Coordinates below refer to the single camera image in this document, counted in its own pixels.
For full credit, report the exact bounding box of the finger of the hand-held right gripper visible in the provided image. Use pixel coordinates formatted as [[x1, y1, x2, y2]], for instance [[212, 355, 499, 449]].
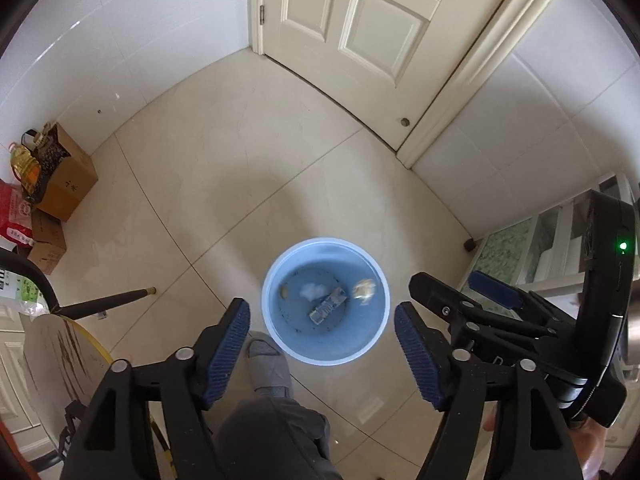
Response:
[[467, 270, 576, 331], [409, 272, 546, 341]]

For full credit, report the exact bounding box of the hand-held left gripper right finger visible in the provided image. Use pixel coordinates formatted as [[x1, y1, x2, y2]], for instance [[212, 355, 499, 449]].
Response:
[[394, 301, 586, 480]]

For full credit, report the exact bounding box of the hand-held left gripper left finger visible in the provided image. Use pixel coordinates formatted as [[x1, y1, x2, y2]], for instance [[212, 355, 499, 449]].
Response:
[[60, 297, 251, 480]]

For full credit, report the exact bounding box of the blue plastic bin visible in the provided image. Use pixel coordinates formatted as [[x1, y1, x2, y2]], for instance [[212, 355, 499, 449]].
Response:
[[261, 237, 391, 366]]

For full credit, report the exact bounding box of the person's right hand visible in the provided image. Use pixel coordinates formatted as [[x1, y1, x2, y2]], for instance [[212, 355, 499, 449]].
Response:
[[570, 420, 608, 480]]

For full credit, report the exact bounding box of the grey metal container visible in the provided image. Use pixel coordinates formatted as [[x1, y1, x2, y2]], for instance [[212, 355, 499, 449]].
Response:
[[617, 305, 640, 386]]

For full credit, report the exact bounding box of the person's grey slipper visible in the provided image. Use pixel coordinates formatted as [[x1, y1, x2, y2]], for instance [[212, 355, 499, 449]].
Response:
[[246, 331, 293, 401]]

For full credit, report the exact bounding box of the white cabinet green glass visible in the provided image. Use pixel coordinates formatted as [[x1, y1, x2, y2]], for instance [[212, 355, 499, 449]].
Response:
[[460, 172, 640, 311]]

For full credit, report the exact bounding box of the silver foil wrapper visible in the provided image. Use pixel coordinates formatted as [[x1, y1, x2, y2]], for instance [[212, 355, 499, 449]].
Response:
[[307, 285, 348, 325]]

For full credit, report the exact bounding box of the person's grey trouser leg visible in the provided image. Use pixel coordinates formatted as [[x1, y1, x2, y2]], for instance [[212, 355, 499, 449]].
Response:
[[212, 397, 346, 480]]

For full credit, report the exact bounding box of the black metal table leg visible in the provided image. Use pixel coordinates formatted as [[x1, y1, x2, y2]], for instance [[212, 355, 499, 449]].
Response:
[[0, 249, 157, 321]]

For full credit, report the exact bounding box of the small cardboard box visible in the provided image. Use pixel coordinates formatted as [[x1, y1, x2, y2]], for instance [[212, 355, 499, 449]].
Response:
[[27, 208, 67, 275]]

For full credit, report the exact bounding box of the white kitchen base cabinet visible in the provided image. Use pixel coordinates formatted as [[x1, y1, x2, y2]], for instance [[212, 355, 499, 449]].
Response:
[[0, 327, 56, 461]]

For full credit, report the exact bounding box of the large cardboard box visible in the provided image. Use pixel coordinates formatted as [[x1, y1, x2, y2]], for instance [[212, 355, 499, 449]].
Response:
[[30, 122, 99, 222]]

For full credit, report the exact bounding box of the red rice bag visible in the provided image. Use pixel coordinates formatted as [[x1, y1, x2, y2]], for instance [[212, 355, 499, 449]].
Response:
[[0, 180, 35, 248]]

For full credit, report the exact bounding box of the white panelled door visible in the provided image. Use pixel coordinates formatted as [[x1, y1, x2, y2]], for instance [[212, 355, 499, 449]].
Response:
[[262, 0, 466, 153]]

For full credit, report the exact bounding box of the yellow cooking oil bottle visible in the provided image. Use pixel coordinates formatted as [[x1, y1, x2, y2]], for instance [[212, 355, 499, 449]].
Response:
[[7, 140, 43, 196]]

